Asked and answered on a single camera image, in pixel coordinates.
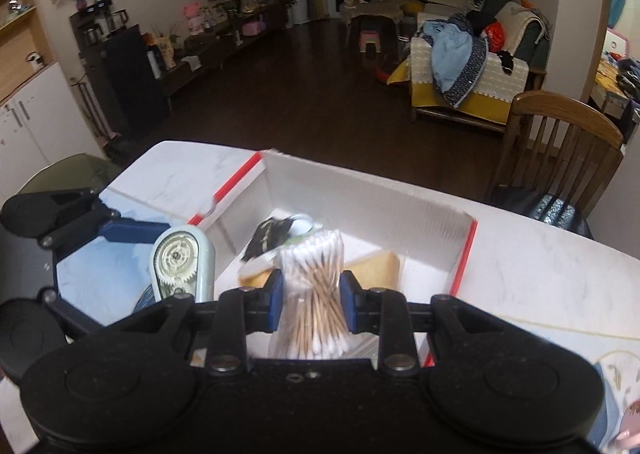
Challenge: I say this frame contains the yellow round toy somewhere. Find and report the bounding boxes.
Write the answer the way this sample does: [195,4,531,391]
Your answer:
[239,270,272,288]

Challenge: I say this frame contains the green correction tape dispenser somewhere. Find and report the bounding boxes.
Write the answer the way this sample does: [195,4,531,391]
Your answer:
[150,224,216,302]

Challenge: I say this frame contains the cotton swabs bag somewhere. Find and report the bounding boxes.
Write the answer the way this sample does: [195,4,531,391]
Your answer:
[269,230,358,360]

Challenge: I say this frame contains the black foil packet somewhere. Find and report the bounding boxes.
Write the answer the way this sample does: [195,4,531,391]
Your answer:
[242,218,293,262]

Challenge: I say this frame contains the round white tin lid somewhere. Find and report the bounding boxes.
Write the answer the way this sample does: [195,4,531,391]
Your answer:
[286,214,316,237]

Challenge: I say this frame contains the blue table mat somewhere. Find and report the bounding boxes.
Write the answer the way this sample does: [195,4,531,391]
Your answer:
[54,202,172,328]

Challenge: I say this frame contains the red cardboard box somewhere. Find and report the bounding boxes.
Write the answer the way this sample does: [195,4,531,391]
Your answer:
[186,147,480,368]

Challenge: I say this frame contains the dark coffee cabinet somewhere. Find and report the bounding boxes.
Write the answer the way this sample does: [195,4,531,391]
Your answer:
[70,0,169,140]

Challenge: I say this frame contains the pink plush toy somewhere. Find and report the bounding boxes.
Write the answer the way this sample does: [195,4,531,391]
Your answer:
[182,1,204,36]

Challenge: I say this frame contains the wooden chair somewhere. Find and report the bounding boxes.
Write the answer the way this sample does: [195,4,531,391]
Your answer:
[485,90,624,238]

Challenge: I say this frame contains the sofa with clothes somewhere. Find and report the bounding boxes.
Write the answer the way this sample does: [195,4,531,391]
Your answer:
[386,0,550,131]

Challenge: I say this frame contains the pink stool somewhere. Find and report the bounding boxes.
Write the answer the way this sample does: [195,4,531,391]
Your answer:
[359,29,382,54]

